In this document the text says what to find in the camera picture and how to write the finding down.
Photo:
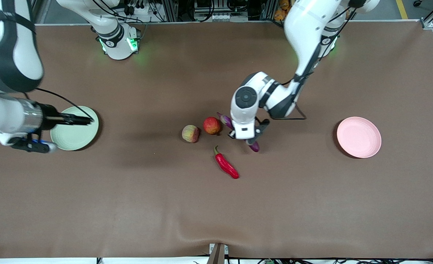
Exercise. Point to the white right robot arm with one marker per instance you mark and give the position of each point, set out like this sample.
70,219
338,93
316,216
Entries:
22,55

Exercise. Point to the brown table cover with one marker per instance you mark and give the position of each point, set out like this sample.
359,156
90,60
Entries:
202,205

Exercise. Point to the aluminium frame post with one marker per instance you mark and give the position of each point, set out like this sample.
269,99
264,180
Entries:
168,9

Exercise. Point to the yellow-pink peach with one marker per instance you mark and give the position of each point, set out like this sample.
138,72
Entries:
190,134

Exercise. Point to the pale green round plate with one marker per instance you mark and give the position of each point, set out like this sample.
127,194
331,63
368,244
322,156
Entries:
73,138

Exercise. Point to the white power strip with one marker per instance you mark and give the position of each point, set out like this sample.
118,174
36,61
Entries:
140,13

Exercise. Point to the white socket strip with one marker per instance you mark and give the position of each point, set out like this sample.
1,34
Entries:
220,16

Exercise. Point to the pink round plate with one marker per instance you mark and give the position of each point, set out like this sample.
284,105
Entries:
359,137

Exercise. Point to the purple eggplant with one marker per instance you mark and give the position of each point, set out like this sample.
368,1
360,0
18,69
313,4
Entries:
224,119

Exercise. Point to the orange snack bag pile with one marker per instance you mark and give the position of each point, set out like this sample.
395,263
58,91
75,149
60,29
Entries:
280,11

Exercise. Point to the red apple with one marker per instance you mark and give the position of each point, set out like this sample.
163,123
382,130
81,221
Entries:
211,125

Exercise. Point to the grey table edge rail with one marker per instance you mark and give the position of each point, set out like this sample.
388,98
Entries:
202,22

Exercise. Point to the red chili pepper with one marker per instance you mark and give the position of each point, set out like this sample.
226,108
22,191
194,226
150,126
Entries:
226,166

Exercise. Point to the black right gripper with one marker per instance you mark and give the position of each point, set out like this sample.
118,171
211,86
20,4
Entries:
50,116

